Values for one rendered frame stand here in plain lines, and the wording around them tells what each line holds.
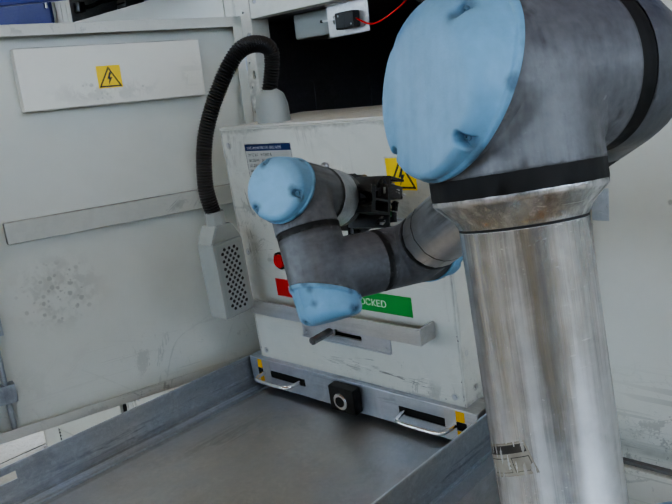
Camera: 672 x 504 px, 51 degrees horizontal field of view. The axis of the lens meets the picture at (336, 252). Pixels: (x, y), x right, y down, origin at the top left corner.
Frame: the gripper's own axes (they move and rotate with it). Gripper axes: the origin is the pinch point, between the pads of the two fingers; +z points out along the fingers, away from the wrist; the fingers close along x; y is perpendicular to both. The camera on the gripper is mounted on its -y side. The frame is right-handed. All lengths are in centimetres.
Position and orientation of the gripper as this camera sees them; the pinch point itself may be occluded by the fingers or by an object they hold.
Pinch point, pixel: (381, 209)
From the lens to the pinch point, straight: 110.0
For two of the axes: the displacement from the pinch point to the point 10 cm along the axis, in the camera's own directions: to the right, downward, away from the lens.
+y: 8.9, 0.1, -4.5
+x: 0.1, -10.0, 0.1
